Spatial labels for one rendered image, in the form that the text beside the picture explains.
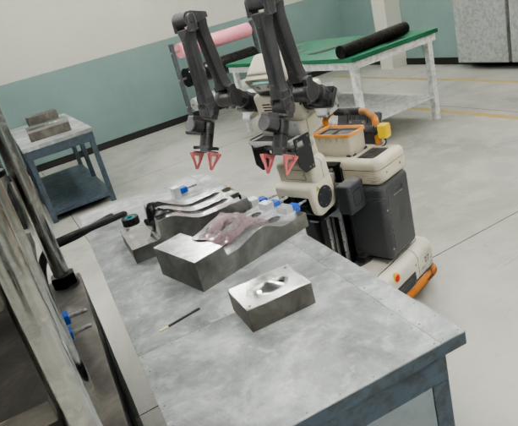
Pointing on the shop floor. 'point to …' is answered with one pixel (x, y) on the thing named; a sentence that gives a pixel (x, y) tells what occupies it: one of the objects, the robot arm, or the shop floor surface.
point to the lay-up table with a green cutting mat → (359, 46)
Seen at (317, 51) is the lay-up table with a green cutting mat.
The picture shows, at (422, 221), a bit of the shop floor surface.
